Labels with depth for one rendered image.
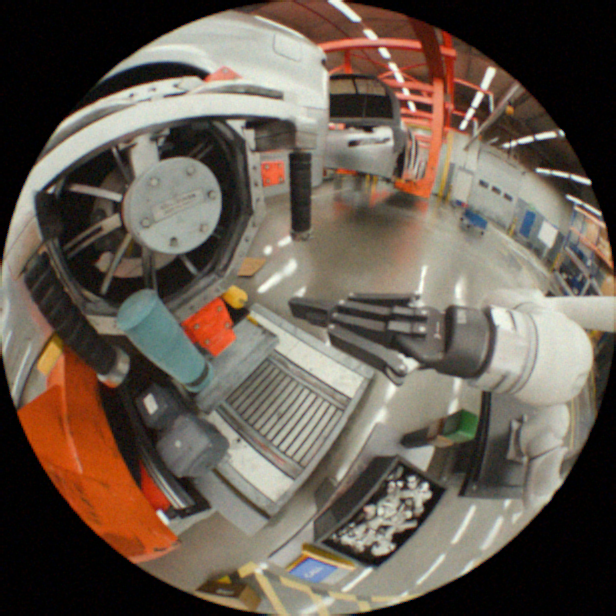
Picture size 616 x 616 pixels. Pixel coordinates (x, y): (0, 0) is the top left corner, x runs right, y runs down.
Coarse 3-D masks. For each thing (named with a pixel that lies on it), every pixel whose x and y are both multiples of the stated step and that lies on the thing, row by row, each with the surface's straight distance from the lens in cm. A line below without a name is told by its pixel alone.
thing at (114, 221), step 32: (96, 160) 70; (128, 160) 51; (224, 160) 59; (64, 192) 53; (96, 192) 51; (224, 192) 62; (64, 224) 58; (96, 224) 50; (224, 224) 60; (64, 256) 52; (192, 256) 67; (96, 288) 56; (128, 288) 64; (160, 288) 61
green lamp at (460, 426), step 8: (448, 416) 33; (456, 416) 31; (464, 416) 31; (472, 416) 32; (448, 424) 32; (456, 424) 30; (464, 424) 31; (472, 424) 32; (448, 432) 31; (456, 432) 30; (464, 432) 31; (472, 432) 32; (456, 440) 33; (464, 440) 33
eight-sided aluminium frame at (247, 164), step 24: (120, 96) 46; (144, 96) 45; (168, 96) 47; (240, 144) 52; (240, 168) 54; (240, 192) 54; (240, 216) 55; (240, 240) 50; (240, 264) 52; (72, 288) 47; (192, 288) 52; (216, 288) 50; (96, 312) 46; (192, 312) 50
